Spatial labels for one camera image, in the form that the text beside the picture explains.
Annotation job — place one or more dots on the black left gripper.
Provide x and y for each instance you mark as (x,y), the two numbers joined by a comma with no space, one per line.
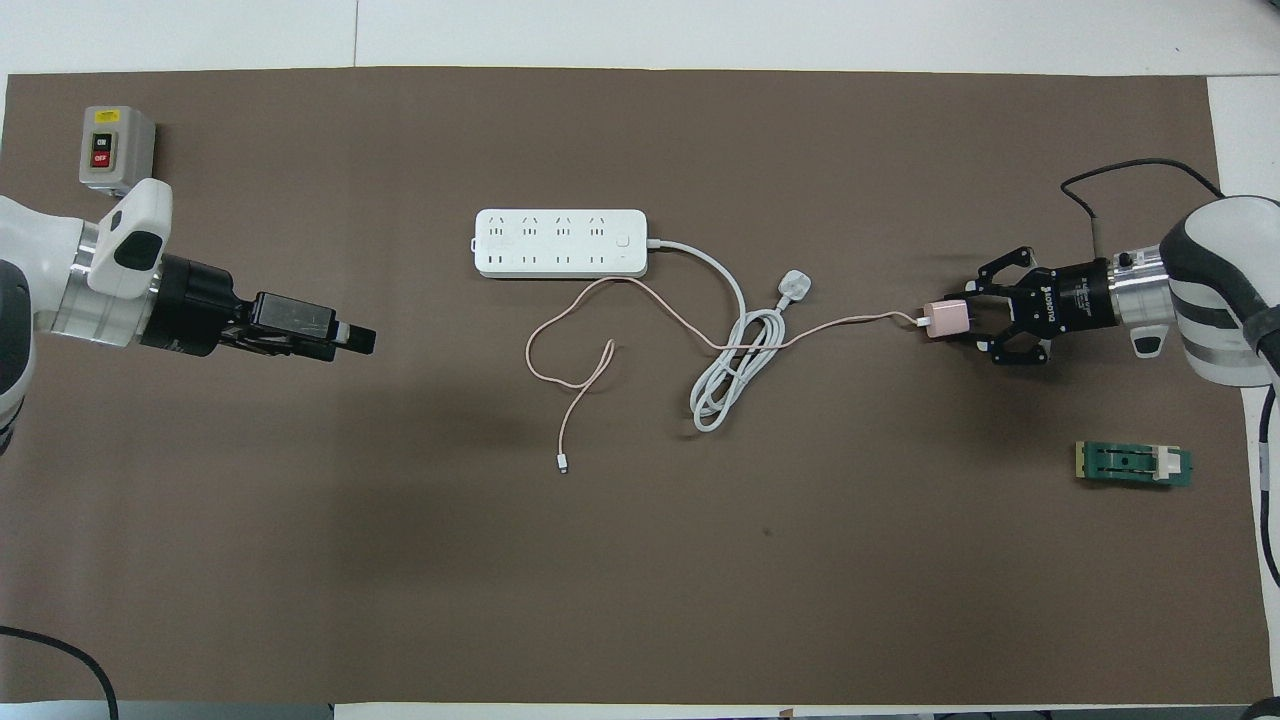
(190,305)

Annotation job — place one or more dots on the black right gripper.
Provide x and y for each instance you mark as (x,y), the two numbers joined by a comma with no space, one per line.
(1078,295)

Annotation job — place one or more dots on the pink charger adapter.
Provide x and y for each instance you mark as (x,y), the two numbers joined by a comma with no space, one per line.
(945,318)

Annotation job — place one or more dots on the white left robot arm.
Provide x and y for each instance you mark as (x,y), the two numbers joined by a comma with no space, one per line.
(40,260)

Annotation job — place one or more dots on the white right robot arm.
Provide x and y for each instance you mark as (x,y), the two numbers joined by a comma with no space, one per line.
(1225,290)

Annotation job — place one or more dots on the white power strip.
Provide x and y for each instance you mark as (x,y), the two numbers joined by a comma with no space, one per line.
(560,243)

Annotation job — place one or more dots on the brown table mat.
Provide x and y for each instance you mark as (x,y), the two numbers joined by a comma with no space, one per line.
(640,560)

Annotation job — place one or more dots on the green knife switch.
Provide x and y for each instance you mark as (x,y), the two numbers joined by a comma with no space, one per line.
(1130,465)

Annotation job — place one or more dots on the grey push-button switch box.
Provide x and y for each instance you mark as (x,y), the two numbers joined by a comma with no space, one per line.
(115,150)

